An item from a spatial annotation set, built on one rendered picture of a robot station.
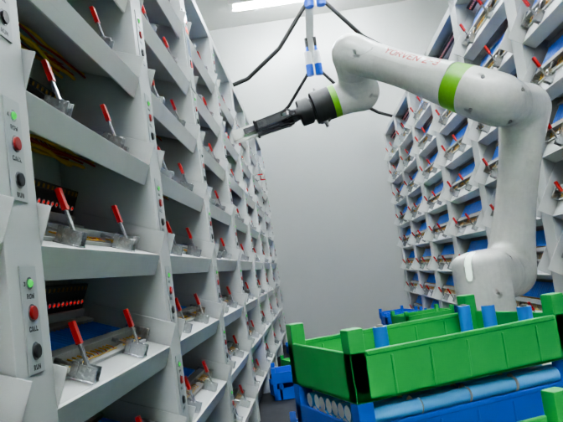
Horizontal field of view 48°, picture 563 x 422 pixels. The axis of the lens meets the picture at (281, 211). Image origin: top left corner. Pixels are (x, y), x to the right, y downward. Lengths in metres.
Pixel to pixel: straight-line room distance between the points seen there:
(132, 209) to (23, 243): 0.66
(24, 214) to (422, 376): 0.49
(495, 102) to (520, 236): 0.35
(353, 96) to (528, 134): 0.47
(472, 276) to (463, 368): 0.73
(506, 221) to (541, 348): 0.83
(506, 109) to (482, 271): 0.36
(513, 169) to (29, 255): 1.18
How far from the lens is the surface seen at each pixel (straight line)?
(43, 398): 0.81
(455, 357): 0.78
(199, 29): 2.91
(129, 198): 1.44
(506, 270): 1.53
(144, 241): 1.42
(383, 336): 0.83
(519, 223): 1.65
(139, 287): 1.43
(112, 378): 1.04
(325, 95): 1.79
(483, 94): 1.50
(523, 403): 0.84
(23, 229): 0.80
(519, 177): 1.65
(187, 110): 2.18
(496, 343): 0.81
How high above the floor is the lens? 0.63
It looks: 5 degrees up
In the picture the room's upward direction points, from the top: 8 degrees counter-clockwise
